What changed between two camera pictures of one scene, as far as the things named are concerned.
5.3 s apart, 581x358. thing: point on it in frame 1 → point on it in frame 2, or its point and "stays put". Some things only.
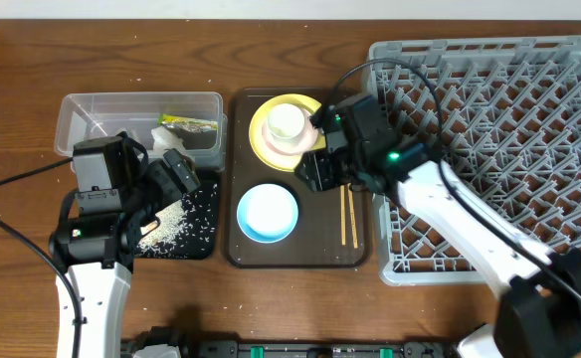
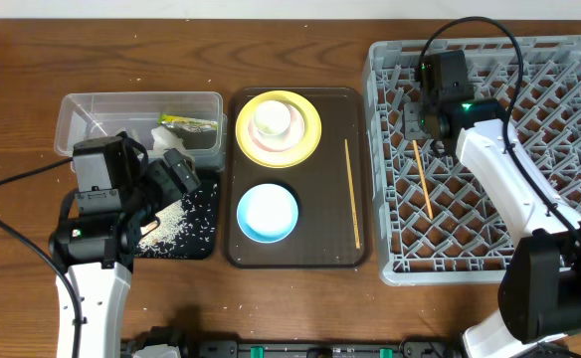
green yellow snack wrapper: [186, 123] stays put
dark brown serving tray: [332, 225] stays put
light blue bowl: [267, 213] stays put
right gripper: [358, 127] → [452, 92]
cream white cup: [286, 120] → [272, 117]
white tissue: [164, 139] stays put
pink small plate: [294, 145] → [284, 140]
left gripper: [159, 173] stays put
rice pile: [184, 226] stays put
